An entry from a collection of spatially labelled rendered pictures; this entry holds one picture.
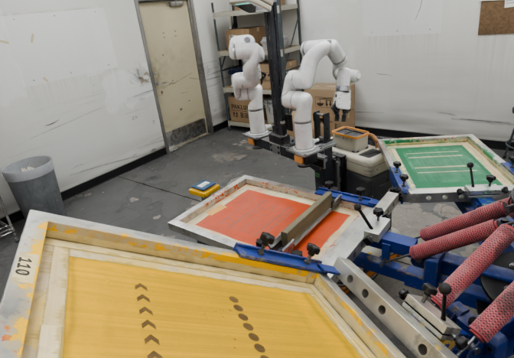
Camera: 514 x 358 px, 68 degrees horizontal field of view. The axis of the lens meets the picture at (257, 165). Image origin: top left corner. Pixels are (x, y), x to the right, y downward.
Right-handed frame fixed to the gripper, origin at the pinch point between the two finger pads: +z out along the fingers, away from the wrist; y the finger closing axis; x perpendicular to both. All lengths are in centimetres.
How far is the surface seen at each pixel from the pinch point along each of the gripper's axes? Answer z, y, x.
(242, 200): 47, -59, 4
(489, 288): 54, -32, -108
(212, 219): 54, -79, -3
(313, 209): 42, -51, -43
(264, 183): 39, -45, 7
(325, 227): 50, -43, -43
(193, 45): -111, 54, 398
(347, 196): 39, -25, -37
